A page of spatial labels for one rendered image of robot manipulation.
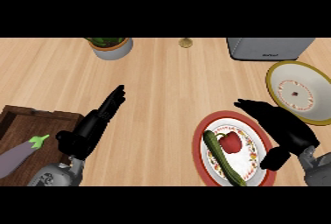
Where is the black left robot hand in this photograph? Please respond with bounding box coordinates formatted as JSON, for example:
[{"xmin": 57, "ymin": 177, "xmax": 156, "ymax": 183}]
[{"xmin": 54, "ymin": 84, "xmax": 126, "ymax": 161}]

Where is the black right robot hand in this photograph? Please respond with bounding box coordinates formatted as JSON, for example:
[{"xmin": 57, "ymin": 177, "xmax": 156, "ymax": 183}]
[{"xmin": 231, "ymin": 98, "xmax": 320, "ymax": 172}]

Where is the yellow-rimmed white bowl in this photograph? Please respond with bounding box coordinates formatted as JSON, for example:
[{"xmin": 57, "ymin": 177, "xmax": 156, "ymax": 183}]
[{"xmin": 264, "ymin": 60, "xmax": 331, "ymax": 126}]

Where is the red bell pepper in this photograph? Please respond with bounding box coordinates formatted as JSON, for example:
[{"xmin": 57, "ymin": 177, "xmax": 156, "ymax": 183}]
[{"xmin": 214, "ymin": 130, "xmax": 243, "ymax": 155}]

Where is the red-rimmed white plate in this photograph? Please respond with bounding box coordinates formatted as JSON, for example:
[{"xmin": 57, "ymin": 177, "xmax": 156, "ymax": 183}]
[{"xmin": 190, "ymin": 109, "xmax": 277, "ymax": 187}]

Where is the brown wooden cutting board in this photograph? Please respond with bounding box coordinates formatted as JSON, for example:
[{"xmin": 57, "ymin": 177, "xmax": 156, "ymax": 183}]
[{"xmin": 0, "ymin": 104, "xmax": 85, "ymax": 187}]

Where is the green cucumber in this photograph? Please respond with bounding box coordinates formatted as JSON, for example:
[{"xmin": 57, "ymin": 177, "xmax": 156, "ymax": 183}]
[{"xmin": 200, "ymin": 129, "xmax": 248, "ymax": 187}]

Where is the purple eggplant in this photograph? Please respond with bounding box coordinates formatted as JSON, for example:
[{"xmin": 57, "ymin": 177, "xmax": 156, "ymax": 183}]
[{"xmin": 0, "ymin": 134, "xmax": 50, "ymax": 179}]

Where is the grey appliance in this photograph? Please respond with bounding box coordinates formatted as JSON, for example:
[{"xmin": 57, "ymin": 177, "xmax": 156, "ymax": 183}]
[{"xmin": 224, "ymin": 37, "xmax": 315, "ymax": 62}]

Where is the potted green plant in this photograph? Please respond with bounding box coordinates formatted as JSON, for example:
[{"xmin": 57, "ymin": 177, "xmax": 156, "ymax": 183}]
[{"xmin": 82, "ymin": 37, "xmax": 134, "ymax": 61}]

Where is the small brass round object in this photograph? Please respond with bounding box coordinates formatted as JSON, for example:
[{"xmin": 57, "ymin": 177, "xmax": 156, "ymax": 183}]
[{"xmin": 178, "ymin": 37, "xmax": 193, "ymax": 49}]

